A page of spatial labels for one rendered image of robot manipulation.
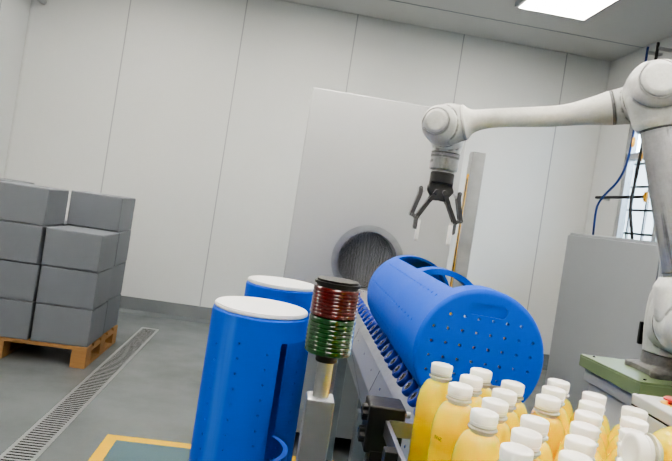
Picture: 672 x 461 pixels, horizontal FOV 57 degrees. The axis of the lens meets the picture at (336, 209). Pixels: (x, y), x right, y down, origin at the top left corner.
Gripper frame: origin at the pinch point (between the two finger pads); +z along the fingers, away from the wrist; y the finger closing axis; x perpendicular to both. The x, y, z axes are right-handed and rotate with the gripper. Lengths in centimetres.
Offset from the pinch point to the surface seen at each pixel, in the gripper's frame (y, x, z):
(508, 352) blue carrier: -6, 62, 21
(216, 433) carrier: 56, 19, 63
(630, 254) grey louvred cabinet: -150, -151, -4
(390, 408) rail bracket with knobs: 20, 76, 32
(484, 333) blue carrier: 0, 62, 18
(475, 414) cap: 15, 107, 21
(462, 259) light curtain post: -33, -78, 10
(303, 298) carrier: 35, -42, 32
